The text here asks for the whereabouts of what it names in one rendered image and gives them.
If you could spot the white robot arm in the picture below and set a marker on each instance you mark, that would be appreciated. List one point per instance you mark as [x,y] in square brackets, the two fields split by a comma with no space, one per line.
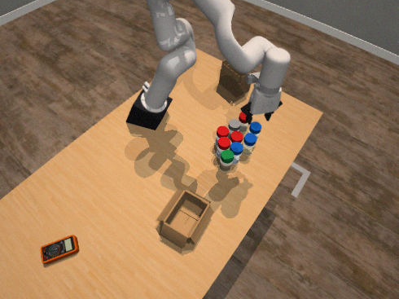
[170,34]

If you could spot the green-capped bottle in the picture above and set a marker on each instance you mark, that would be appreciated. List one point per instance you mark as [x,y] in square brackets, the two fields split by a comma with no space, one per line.
[226,160]

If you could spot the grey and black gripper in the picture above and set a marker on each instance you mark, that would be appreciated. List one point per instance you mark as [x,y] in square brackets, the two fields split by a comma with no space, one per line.
[260,103]

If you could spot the orange digital multimeter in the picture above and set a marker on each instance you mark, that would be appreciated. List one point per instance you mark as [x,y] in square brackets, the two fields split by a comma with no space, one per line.
[59,249]

